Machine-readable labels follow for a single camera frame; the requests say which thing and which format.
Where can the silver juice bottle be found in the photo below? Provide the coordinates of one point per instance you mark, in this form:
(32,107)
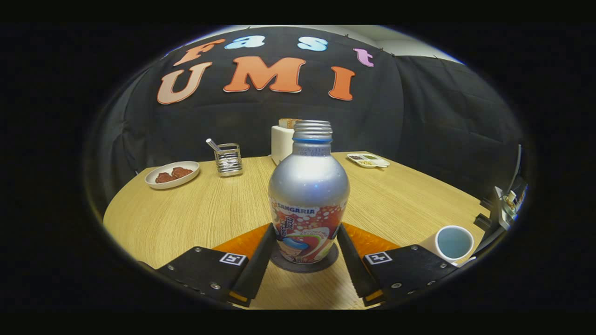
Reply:
(308,186)

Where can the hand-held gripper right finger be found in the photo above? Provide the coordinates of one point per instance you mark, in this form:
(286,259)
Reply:
(355,272)

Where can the black backdrop cloth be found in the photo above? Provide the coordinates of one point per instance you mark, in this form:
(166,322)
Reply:
(419,116)

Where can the white compartment tray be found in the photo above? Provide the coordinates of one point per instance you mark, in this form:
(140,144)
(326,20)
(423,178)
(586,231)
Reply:
(368,160)

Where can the white plate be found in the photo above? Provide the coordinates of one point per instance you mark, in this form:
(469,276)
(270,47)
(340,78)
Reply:
(156,182)

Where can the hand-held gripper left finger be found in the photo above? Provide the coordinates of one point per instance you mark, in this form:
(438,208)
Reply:
(256,274)

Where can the wooden table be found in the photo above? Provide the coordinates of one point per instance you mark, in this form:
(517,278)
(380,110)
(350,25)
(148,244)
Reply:
(209,209)

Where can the white stick in holder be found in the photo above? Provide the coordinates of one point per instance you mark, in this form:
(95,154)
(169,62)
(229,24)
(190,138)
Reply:
(212,144)

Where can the dark brown round coaster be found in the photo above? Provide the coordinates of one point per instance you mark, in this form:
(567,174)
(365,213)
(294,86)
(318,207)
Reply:
(279,264)

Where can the black table clamp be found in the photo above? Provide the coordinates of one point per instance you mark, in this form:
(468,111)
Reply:
(484,218)

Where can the white cup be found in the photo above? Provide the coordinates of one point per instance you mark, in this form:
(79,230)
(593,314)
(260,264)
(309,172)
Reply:
(449,244)

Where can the brown meat piece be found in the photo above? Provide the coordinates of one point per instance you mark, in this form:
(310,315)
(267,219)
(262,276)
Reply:
(181,172)
(163,177)

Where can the toasted bread slice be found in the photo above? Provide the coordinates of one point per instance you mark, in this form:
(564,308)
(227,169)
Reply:
(287,123)

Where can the white toaster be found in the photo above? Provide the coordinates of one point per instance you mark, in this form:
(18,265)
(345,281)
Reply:
(281,144)

